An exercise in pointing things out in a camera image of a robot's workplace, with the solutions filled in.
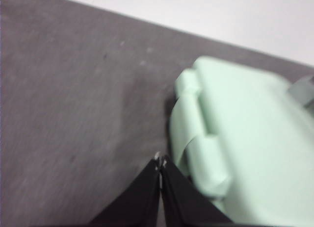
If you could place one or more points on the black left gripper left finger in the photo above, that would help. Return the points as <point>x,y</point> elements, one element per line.
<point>139,200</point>

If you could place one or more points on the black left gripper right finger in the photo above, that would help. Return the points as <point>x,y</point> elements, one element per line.
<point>181,202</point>

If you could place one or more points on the mint green hinged griddle cover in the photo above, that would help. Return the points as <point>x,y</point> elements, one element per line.
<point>245,114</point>

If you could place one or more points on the mint green cooker base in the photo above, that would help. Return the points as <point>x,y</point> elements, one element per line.
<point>179,124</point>

